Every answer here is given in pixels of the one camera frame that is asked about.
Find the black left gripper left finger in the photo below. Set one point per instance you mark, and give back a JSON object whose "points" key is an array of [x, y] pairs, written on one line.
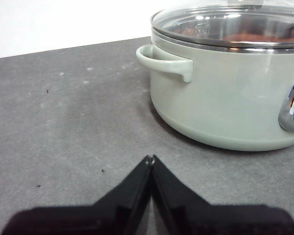
{"points": [[100, 220]]}

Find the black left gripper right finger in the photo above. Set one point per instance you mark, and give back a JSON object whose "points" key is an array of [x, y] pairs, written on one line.
{"points": [[210, 220]]}

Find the glass lid with green knob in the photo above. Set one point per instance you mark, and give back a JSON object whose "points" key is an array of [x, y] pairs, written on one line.
{"points": [[210, 24]]}

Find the pale green electric cooking pot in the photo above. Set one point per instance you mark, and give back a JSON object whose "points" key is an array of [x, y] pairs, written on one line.
{"points": [[223, 98]]}

